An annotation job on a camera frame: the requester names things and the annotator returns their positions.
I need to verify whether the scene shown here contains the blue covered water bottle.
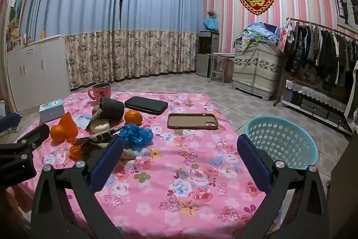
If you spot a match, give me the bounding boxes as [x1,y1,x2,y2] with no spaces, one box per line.
[203,12,219,32]

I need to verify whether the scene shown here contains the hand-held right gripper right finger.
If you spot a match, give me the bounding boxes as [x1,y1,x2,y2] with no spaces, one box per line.
[237,134,330,239]

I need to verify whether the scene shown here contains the blue floral curtain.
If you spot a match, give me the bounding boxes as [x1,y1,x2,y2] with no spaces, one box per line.
[19,0,125,90]
[112,0,205,80]

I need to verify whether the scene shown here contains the beige face mask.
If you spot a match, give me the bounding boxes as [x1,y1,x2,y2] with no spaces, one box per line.
[121,147,137,159]

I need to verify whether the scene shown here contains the wall poster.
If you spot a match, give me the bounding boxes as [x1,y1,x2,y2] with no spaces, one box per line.
[8,0,28,52]

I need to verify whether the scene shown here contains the pile of folded clothes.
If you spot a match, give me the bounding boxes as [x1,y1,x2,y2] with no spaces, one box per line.
[242,22,281,45]

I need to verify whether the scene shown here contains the cream round bun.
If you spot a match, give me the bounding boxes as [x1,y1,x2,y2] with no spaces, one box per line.
[90,119,111,133]

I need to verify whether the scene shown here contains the pink mug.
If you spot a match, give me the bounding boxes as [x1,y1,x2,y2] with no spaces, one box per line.
[87,82,112,102]

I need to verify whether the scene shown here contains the light blue plastic basket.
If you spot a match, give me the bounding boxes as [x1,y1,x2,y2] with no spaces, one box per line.
[244,115,318,172]

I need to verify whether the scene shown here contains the low dark cabinet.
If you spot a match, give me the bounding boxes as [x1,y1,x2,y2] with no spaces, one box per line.
[281,79,353,134]

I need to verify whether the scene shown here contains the patterned cloth covered cabinet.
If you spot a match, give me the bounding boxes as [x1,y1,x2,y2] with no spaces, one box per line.
[232,39,283,101]

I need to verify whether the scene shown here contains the pink floral blanket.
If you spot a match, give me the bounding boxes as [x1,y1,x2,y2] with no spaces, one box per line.
[14,91,280,239]

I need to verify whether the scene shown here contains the water dispenser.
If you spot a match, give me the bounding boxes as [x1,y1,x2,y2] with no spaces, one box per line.
[196,31,220,78]

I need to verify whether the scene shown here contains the orange cone-shaped peel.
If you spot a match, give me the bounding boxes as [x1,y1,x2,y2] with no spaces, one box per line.
[59,112,79,142]

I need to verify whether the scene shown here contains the row of hanging clothes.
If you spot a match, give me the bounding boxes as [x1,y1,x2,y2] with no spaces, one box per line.
[288,22,358,88]

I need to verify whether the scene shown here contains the pink hanging bag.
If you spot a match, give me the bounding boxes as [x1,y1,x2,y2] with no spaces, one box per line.
[277,19,294,53]

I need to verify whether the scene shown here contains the small orange peel piece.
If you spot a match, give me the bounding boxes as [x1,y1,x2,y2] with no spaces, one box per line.
[69,144,82,160]

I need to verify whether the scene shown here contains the light blue paper packet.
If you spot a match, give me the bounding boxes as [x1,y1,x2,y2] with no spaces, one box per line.
[74,114,93,129]

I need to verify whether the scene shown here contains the white cabinet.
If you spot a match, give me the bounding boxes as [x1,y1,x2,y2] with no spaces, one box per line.
[6,34,70,113]

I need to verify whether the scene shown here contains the black ribbed cup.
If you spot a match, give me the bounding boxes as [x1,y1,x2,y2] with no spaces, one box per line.
[99,96,125,120]

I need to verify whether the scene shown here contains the small side table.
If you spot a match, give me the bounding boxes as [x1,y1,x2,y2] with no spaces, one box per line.
[206,52,235,84]

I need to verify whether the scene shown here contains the lace covered television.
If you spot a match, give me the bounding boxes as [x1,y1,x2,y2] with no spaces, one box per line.
[345,60,358,133]

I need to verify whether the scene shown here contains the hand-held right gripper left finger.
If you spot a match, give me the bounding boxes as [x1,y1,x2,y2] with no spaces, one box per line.
[30,134,125,239]

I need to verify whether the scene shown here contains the brown patterned wrapper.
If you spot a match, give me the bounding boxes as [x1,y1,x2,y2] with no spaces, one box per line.
[74,128,124,150]

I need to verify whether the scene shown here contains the white lace cloth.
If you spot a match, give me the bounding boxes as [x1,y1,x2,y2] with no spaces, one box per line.
[285,79,349,113]

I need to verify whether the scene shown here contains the blue plastic bag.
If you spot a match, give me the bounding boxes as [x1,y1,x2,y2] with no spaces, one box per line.
[119,124,154,148]

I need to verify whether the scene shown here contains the framed black white poster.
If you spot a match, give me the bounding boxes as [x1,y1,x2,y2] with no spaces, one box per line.
[327,0,358,38]

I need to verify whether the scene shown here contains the brown phone case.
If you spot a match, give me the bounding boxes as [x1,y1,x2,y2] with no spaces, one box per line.
[167,113,219,130]

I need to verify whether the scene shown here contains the dark wooden furniture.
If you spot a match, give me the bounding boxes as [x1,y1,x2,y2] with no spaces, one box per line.
[330,141,358,239]

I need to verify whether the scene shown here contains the metal clothes rack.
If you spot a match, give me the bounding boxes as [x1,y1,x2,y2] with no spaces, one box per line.
[275,17,358,136]

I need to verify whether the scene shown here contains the black zip case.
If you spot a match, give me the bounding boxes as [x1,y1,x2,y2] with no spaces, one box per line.
[124,96,169,115]

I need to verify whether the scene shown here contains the orange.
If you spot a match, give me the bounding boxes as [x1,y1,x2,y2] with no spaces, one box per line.
[50,125,66,143]
[124,110,143,126]

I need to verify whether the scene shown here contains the teal and white box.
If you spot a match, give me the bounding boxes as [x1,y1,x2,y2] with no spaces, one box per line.
[39,99,65,123]

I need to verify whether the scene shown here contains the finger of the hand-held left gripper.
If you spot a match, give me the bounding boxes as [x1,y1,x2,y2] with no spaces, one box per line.
[0,124,50,157]

